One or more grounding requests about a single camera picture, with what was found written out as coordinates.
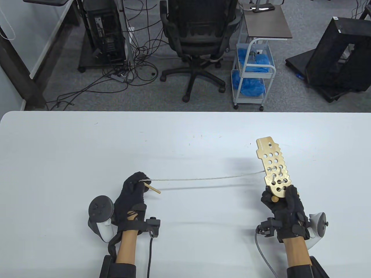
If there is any black office chair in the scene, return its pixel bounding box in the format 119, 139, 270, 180
159, 0, 243, 102

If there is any white utility cart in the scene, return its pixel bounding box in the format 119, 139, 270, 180
231, 37, 276, 112

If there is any person's right hand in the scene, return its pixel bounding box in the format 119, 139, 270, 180
261, 185, 310, 243

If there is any black open frame box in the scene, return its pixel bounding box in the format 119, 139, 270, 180
305, 17, 371, 92

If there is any person's left forearm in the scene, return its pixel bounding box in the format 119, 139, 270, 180
115, 229, 138, 264

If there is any wooden crocodile lacing toy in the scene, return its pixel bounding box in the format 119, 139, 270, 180
256, 137, 292, 199

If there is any dark desk frame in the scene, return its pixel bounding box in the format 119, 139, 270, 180
0, 26, 48, 111

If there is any black monitor stand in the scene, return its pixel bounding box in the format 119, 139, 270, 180
23, 0, 70, 6

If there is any black forearm sensor pack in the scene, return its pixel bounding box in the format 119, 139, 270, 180
99, 255, 137, 278
287, 256, 331, 278

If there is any black camera cable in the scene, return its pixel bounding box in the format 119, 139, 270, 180
147, 236, 154, 278

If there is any black wheeled platform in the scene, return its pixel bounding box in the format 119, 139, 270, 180
285, 49, 360, 103

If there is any grey camera cable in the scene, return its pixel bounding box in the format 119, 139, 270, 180
254, 232, 279, 278

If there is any grey and white controller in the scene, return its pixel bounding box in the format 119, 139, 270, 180
304, 213, 328, 250
88, 196, 115, 243

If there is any brown side table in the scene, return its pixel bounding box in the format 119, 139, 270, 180
242, 4, 292, 41

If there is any silver aluminium post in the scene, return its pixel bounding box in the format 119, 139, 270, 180
117, 0, 135, 67

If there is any white panel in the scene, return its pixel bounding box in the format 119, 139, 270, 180
29, 0, 73, 78

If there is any black computer tower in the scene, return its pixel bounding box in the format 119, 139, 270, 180
83, 0, 127, 64

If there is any blue plastic bag pile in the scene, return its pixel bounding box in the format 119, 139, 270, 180
232, 71, 265, 96
237, 48, 271, 73

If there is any white rope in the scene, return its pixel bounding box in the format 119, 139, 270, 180
142, 167, 289, 191

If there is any person's left hand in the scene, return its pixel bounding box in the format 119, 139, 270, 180
112, 172, 152, 233

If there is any tangle of black floor cables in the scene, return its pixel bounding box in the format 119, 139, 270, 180
46, 0, 171, 111

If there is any person's right forearm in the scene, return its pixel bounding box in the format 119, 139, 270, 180
283, 236, 312, 267

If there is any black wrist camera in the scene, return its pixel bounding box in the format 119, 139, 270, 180
256, 218, 282, 237
139, 217, 161, 238

